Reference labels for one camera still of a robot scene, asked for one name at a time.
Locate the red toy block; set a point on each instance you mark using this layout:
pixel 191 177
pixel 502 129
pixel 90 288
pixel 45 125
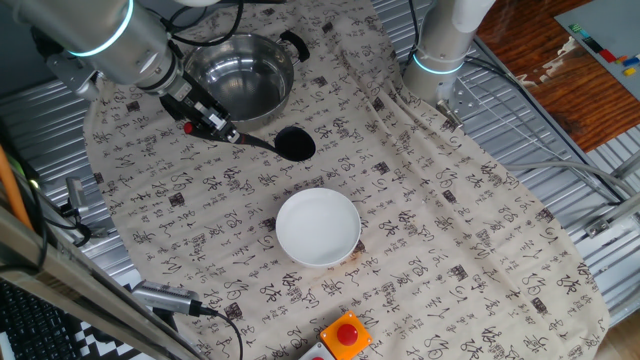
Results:
pixel 607 55

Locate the brown wooden desk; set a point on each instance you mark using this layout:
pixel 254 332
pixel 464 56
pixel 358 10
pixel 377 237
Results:
pixel 560 100

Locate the silver camera with ribbed housing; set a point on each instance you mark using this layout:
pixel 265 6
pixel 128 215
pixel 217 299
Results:
pixel 165 297

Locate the grey board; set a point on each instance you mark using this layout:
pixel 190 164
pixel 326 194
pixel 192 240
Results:
pixel 615 30

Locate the orange tube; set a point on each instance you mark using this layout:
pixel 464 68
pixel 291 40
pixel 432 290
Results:
pixel 12 195

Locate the aluminium frame beam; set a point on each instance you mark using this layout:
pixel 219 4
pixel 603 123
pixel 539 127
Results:
pixel 75 280

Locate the small silver camera on clamp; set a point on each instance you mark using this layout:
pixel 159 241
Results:
pixel 75 192

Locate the grey box red mushroom button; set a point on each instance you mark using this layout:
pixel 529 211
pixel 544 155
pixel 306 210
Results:
pixel 315 354

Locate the black keyboard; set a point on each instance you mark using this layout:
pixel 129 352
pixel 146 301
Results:
pixel 35 330

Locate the black toy block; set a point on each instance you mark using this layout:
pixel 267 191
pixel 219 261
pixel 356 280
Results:
pixel 592 45

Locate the white ceramic bowl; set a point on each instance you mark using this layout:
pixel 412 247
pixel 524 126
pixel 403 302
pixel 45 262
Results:
pixel 317 225

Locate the orange emergency stop button box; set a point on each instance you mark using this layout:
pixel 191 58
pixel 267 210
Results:
pixel 330 335

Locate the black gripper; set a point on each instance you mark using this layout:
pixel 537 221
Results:
pixel 192 107

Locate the black and white marker sheet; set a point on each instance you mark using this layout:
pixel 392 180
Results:
pixel 100 345

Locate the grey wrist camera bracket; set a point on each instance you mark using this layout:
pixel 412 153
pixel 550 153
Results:
pixel 72 75

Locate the green toy block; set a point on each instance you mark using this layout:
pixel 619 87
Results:
pixel 575 28

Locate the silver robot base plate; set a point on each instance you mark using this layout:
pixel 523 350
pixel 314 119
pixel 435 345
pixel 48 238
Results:
pixel 465 102

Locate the blue toy block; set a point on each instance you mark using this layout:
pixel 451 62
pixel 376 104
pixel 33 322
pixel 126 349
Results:
pixel 631 61

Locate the beige calligraphy print tablecloth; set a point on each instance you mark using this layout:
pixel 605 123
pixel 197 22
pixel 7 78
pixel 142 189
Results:
pixel 450 225

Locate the black ladle with red tip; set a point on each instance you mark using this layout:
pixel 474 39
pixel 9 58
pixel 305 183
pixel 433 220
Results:
pixel 296 144

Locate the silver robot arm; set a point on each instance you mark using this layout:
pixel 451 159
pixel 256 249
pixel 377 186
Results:
pixel 110 45

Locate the yellow toy block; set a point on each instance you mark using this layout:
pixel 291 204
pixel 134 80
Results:
pixel 629 71

